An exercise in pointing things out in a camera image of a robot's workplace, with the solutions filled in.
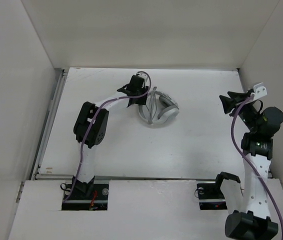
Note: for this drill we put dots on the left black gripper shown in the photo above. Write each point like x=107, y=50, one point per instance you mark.
x=142, y=100

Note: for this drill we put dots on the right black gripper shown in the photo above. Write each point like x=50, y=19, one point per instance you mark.
x=229, y=103

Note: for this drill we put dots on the grey white headphones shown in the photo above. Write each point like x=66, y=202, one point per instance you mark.
x=160, y=108

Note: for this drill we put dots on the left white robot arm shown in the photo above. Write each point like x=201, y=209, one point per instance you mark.
x=91, y=124

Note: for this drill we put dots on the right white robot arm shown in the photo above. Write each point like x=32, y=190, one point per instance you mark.
x=253, y=213

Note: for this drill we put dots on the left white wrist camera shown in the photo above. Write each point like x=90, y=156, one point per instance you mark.
x=143, y=75

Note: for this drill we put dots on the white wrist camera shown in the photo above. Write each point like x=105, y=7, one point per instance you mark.
x=143, y=75
x=259, y=91

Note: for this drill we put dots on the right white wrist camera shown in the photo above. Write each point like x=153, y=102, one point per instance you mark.
x=259, y=91

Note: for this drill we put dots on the left aluminium rail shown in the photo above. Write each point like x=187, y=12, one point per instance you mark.
x=54, y=100

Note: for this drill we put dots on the aluminium rail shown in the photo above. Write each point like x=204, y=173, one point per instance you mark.
x=99, y=177
x=54, y=100

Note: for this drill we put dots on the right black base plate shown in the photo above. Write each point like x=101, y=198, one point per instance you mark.
x=210, y=198

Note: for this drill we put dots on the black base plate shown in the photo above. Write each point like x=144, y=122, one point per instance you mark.
x=95, y=200
x=210, y=198

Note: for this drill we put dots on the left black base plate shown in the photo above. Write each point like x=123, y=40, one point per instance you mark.
x=95, y=200

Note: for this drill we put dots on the front aluminium rail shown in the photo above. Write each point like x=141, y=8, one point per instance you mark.
x=99, y=177

